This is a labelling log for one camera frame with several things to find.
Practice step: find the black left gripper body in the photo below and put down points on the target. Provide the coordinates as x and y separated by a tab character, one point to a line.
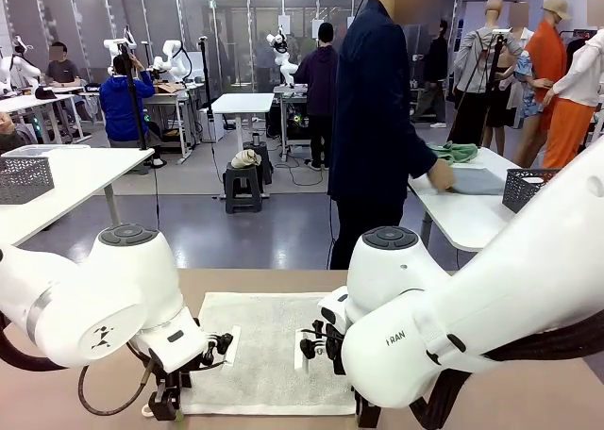
174	380

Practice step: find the white terry towel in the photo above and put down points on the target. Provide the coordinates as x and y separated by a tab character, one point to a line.
264	383

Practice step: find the grey towel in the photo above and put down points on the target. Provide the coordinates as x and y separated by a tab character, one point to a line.
476	182

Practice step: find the person's right forearm navy sleeve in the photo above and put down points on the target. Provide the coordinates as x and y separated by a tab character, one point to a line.
420	154

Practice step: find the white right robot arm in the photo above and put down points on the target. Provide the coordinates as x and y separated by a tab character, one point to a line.
448	307

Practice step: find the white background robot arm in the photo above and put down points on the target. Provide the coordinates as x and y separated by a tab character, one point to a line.
172	60
113	45
14	67
283	57

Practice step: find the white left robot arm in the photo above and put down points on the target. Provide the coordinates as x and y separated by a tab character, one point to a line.
71	298

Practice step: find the light grey plastic basket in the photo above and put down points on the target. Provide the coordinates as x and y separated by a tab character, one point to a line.
23	177

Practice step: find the dark grey plastic basket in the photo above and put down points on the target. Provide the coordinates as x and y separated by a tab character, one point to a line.
524	189

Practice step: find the person's right hand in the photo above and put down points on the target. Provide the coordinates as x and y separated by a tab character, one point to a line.
443	175

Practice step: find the grey step stool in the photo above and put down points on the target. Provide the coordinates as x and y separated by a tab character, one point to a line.
243	189
265	161

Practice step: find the white side table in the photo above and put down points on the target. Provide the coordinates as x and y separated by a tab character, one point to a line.
453	213
80	175

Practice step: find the beige cloth bundle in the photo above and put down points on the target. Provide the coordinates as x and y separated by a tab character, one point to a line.
245	159

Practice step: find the steel tumbler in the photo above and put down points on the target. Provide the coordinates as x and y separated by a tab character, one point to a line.
256	138

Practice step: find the seated person in blue hoodie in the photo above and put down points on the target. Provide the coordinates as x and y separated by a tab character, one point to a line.
122	109

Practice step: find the white workbench desk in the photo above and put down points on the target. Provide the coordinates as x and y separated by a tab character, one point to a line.
179	100

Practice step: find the white standing desk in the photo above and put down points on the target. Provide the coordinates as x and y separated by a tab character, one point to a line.
243	102

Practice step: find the desk with lit computer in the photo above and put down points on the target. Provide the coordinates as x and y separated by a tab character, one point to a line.
292	119

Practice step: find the brown cardboard box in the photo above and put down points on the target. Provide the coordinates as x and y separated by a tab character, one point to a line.
162	88

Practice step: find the black pole stand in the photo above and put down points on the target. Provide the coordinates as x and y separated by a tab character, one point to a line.
206	76

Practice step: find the long white workbench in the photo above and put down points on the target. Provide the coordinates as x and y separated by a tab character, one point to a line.
33	102

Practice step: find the black cap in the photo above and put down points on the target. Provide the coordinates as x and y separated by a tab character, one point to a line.
45	93

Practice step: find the person in navy jacket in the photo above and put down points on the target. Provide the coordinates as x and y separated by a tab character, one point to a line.
373	95

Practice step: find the seated man in grey shirt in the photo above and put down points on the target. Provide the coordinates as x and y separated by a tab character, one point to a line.
61	69

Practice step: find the person in purple hoodie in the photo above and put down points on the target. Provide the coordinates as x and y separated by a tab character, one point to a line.
321	76

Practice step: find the person in black jacket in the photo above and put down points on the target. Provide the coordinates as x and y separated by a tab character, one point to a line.
434	71

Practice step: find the mannequin in grey shirt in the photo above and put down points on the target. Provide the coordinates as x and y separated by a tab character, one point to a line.
481	53

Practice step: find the figure in blue floral dress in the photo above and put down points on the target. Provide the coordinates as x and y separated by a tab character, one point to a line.
526	67

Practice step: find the mannequin in orange trousers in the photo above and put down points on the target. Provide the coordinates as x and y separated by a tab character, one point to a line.
578	95

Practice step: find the mannequin in orange shirt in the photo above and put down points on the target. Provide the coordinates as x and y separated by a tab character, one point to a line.
547	57

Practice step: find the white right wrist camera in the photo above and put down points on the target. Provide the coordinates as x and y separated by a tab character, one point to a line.
304	354

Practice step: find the black camera tripod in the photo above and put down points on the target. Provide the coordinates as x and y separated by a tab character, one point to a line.
134	100
488	81

